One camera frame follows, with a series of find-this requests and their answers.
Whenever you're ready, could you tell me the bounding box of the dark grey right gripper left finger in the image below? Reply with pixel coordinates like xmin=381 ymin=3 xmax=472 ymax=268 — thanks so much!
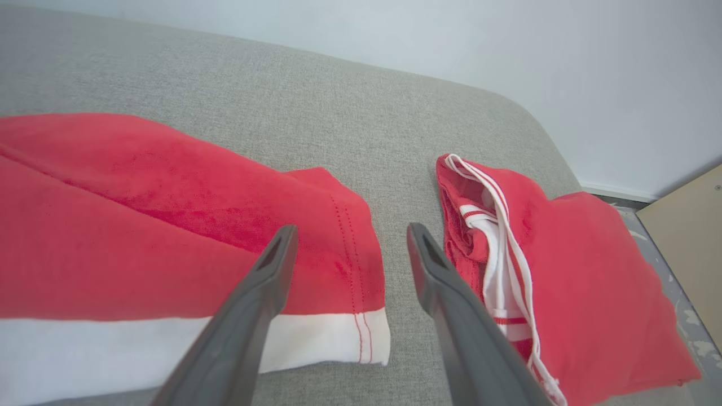
xmin=151 ymin=224 xmax=300 ymax=406

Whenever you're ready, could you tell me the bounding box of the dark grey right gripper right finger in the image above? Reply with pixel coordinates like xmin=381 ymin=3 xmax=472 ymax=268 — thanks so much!
xmin=407 ymin=222 xmax=556 ymax=406

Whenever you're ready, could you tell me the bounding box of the red shirt with white sleeves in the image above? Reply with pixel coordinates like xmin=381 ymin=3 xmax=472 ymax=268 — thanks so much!
xmin=435 ymin=153 xmax=702 ymax=406

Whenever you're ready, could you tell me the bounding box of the red garment with white hem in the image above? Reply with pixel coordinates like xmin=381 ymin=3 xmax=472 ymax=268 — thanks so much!
xmin=0 ymin=112 xmax=391 ymax=406

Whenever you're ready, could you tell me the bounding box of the white baseboard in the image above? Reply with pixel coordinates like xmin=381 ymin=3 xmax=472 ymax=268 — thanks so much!
xmin=580 ymin=182 xmax=659 ymax=204

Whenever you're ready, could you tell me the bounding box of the tan board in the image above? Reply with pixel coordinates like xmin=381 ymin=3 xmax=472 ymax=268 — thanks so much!
xmin=636 ymin=164 xmax=722 ymax=351

